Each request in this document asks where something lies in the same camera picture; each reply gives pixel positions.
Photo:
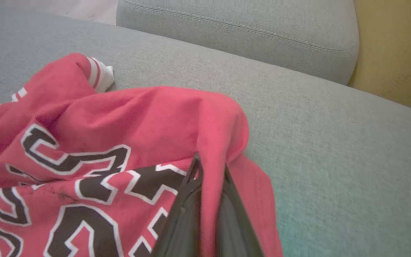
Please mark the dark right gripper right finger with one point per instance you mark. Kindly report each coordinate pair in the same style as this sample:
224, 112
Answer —
234, 225

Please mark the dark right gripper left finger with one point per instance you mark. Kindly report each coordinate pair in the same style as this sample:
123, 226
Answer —
182, 221

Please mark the red jersey number 23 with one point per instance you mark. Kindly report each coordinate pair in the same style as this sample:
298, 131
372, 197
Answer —
84, 160

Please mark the grey sofa seat cushion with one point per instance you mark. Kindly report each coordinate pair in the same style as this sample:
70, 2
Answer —
334, 160

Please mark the grey sofa back cushion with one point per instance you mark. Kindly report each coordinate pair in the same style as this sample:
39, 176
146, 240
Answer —
244, 35

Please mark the yellow sofa cushion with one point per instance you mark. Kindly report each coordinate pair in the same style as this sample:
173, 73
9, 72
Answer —
398, 53

